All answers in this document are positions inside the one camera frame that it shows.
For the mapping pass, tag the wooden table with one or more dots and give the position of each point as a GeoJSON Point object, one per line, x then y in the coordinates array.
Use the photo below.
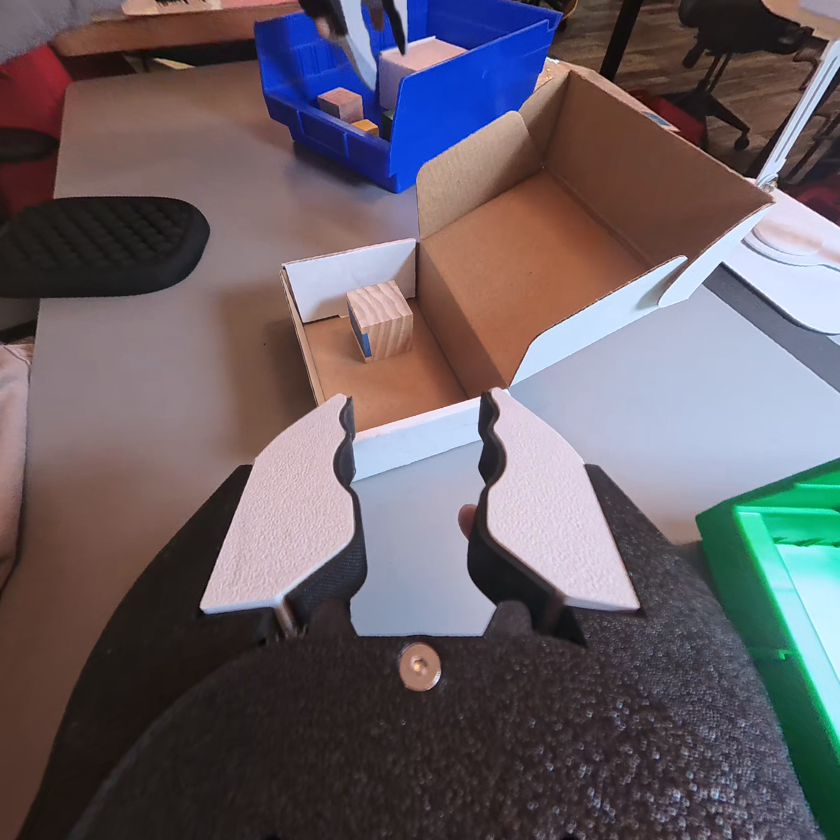
{"type": "Point", "coordinates": [164, 29]}

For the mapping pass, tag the white document stand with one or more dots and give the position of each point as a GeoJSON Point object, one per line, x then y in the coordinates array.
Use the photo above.
{"type": "Point", "coordinates": [787, 239]}

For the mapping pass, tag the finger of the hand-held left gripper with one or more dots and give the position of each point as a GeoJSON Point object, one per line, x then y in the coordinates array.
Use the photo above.
{"type": "Point", "coordinates": [394, 26]}
{"type": "Point", "coordinates": [358, 39]}

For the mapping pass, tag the person's right hand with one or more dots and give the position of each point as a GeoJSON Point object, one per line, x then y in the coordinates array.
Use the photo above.
{"type": "Point", "coordinates": [467, 520]}

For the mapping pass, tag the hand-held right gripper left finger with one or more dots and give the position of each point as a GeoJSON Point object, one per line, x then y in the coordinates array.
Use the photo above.
{"type": "Point", "coordinates": [282, 518]}

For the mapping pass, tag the plain wooden cube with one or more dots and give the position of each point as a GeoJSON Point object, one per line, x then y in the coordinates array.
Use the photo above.
{"type": "Point", "coordinates": [341, 103]}

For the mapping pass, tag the white block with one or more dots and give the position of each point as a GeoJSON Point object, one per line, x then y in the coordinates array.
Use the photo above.
{"type": "Point", "coordinates": [413, 65]}

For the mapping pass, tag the blue plastic bin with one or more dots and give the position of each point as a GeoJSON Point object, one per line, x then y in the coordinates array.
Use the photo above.
{"type": "Point", "coordinates": [446, 131]}

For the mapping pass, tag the wooden cube with blue face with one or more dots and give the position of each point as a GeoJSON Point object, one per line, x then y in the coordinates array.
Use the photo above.
{"type": "Point", "coordinates": [387, 321]}

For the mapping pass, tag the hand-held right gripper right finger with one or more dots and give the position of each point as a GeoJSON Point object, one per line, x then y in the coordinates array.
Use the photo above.
{"type": "Point", "coordinates": [551, 518]}

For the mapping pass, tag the cardboard box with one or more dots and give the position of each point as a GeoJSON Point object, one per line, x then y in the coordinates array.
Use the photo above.
{"type": "Point", "coordinates": [525, 262]}

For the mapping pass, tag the black office chair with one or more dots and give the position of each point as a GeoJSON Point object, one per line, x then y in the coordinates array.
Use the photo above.
{"type": "Point", "coordinates": [728, 33]}

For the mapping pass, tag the yellow wooden cube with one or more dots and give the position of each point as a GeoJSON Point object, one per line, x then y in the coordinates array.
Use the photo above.
{"type": "Point", "coordinates": [365, 127]}

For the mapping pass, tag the red chair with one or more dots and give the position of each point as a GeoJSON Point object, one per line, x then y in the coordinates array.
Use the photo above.
{"type": "Point", "coordinates": [33, 85]}

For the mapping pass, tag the person's pale clothing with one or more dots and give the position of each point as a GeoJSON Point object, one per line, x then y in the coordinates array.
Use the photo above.
{"type": "Point", "coordinates": [10, 459]}

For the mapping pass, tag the green plastic bin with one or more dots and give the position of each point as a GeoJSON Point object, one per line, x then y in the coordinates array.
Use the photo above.
{"type": "Point", "coordinates": [735, 544]}

